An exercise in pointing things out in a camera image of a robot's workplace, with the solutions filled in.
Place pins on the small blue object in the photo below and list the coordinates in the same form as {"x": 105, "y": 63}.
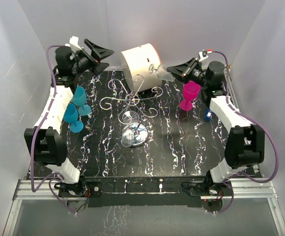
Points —
{"x": 208, "y": 115}

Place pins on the white round box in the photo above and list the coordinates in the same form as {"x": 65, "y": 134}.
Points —
{"x": 135, "y": 64}

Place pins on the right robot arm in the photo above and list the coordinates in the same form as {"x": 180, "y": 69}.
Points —
{"x": 245, "y": 143}

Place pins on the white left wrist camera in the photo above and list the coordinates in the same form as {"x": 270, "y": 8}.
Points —
{"x": 74, "y": 44}

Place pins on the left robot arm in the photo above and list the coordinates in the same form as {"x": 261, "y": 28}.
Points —
{"x": 66, "y": 102}

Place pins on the chrome wine glass rack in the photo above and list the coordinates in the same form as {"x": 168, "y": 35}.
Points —
{"x": 134, "y": 133}

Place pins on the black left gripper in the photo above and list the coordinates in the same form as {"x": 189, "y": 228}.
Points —
{"x": 98, "y": 54}

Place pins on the blue wine glass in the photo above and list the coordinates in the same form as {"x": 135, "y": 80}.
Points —
{"x": 79, "y": 99}
{"x": 71, "y": 116}

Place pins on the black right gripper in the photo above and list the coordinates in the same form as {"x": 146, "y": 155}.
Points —
{"x": 185, "y": 71}

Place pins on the aluminium table frame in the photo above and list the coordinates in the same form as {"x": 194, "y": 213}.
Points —
{"x": 148, "y": 190}

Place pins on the pink wine glass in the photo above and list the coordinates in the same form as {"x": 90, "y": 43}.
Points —
{"x": 190, "y": 92}

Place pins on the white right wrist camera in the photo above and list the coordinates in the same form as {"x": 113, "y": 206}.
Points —
{"x": 203, "y": 55}

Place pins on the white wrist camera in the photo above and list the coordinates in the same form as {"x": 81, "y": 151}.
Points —
{"x": 203, "y": 55}
{"x": 74, "y": 44}

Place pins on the clear fluted champagne glass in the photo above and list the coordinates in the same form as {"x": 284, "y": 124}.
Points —
{"x": 128, "y": 119}

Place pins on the clear ribbed tumbler glass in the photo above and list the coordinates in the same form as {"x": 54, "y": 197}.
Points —
{"x": 161, "y": 72}

